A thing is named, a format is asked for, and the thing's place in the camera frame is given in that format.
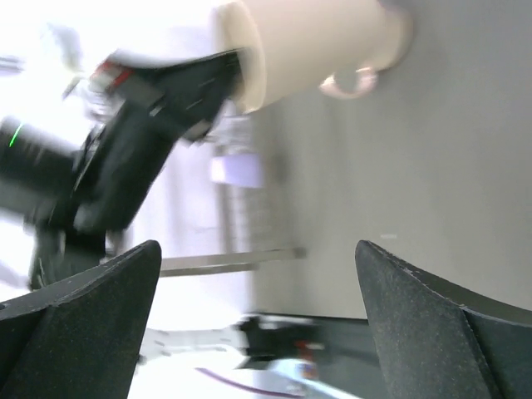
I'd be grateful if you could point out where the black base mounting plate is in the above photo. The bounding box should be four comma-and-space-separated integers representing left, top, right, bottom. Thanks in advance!
236, 313, 375, 362

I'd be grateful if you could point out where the steel dish rack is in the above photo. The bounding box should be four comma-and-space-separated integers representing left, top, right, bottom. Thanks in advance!
160, 116, 306, 278

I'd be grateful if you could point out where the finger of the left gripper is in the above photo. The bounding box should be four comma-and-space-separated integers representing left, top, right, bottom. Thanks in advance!
149, 48, 248, 141

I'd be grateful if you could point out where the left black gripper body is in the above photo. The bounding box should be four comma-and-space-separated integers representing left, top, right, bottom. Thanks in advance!
91, 58, 166, 123

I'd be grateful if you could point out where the pink mug lavender inside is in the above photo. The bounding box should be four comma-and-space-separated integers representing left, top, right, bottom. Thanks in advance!
213, 0, 413, 114

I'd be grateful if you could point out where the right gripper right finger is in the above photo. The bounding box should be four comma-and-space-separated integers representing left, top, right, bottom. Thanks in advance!
355, 241, 531, 398

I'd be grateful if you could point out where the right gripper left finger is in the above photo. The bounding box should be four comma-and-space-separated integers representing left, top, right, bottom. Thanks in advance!
1, 240, 161, 399

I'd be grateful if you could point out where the lavender plastic cup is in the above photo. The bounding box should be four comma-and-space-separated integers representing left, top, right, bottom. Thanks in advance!
210, 153, 264, 189

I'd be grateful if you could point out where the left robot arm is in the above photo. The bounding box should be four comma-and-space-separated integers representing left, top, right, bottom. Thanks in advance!
1, 49, 243, 290

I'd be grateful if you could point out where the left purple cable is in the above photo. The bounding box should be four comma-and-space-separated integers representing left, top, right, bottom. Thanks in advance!
195, 365, 304, 399

